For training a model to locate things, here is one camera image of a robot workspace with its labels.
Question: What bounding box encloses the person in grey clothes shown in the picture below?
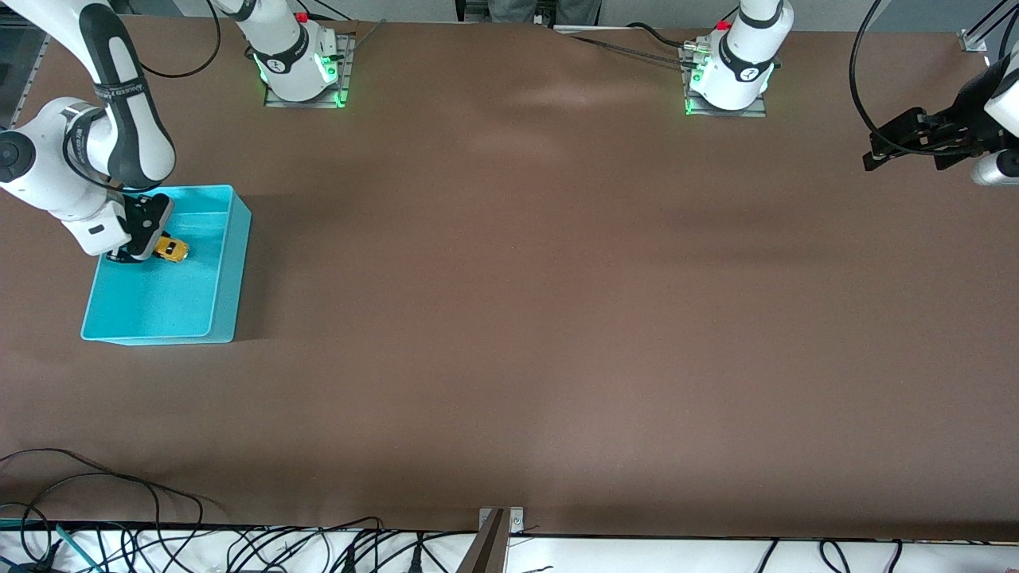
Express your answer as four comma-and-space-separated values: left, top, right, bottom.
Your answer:
486, 0, 602, 25

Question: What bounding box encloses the small metal mounting bracket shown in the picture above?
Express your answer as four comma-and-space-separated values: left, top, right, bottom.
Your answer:
478, 507, 526, 536

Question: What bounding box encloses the long black looped cable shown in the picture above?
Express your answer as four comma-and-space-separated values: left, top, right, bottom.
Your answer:
0, 448, 206, 573

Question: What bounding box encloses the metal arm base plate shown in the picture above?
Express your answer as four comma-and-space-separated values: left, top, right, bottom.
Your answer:
681, 44, 769, 119
264, 33, 355, 108

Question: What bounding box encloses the turquoise plastic bin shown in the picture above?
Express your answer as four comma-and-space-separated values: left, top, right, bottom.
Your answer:
80, 185, 252, 345

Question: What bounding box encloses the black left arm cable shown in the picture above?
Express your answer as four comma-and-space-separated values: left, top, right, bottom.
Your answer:
849, 0, 956, 156

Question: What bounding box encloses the thin black base cable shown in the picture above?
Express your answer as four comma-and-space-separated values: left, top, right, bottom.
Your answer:
569, 35, 685, 64

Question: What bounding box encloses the thick black base cable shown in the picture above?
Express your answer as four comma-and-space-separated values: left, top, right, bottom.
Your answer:
627, 22, 695, 50

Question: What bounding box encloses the grey camera pole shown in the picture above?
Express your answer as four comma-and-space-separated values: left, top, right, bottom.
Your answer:
456, 509, 510, 573

